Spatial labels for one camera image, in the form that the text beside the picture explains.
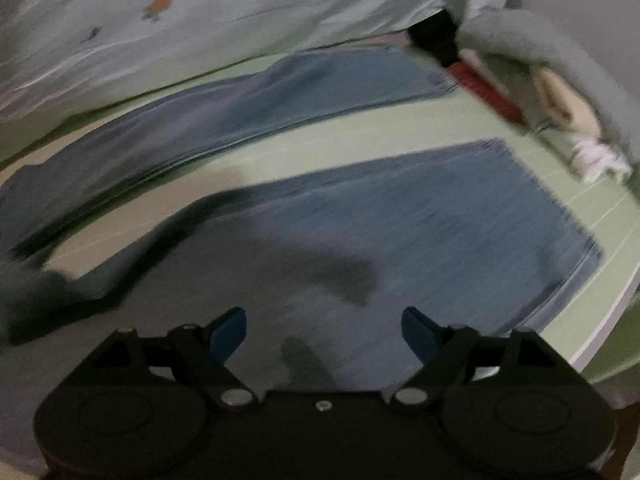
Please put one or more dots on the blue denim jeans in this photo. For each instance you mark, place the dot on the blue denim jeans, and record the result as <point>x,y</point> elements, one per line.
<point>400,240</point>

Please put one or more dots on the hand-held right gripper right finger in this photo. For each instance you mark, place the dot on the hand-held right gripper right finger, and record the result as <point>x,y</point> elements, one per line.
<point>419,336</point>

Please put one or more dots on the light green mat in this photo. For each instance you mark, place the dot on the light green mat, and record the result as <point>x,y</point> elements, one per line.
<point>450,120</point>

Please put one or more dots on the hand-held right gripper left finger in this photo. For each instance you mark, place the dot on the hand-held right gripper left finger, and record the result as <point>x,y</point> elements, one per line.
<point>229,332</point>

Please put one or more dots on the pale blue printed blanket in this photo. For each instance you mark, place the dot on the pale blue printed blanket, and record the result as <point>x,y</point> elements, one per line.
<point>200,25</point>

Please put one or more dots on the grey plush toy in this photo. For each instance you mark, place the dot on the grey plush toy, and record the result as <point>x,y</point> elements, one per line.
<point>555,90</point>

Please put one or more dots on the red box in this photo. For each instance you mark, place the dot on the red box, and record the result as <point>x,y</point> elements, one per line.
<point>484,91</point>

